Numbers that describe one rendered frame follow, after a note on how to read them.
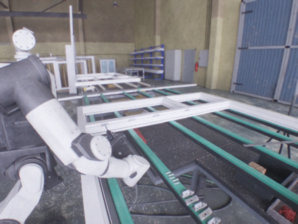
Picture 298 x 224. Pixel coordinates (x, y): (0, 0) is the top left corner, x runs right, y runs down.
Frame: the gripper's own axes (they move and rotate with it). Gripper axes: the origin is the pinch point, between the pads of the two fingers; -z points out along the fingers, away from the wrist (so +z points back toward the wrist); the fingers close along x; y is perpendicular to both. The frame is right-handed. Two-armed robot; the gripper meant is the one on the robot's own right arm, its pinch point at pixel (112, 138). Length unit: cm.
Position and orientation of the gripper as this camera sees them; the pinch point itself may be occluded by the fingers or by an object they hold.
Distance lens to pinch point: 79.7
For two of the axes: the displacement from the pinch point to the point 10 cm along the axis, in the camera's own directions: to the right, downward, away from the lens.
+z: 6.1, 4.9, -6.2
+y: -3.9, -4.9, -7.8
